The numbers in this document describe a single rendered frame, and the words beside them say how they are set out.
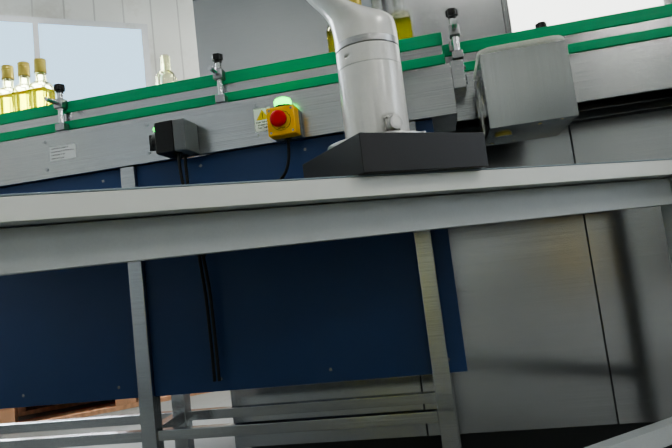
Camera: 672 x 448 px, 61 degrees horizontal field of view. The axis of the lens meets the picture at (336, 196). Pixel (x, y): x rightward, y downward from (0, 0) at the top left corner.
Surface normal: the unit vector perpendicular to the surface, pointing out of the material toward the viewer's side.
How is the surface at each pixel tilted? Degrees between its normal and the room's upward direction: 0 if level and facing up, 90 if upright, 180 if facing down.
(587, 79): 90
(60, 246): 90
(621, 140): 90
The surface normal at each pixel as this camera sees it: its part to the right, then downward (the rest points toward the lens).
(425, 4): -0.18, -0.08
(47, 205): 0.41, -0.15
